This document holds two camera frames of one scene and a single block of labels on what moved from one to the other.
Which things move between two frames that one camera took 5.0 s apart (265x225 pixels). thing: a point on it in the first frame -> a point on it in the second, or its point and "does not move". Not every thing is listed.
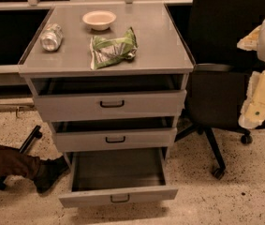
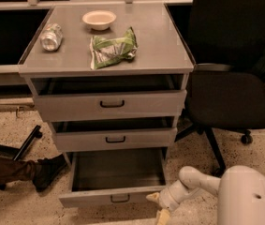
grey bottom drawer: x=117 y=176 does not move
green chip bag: x=105 y=52 does not move
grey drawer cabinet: x=110 y=78 does not move
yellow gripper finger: x=249 y=42 -> x=154 y=196
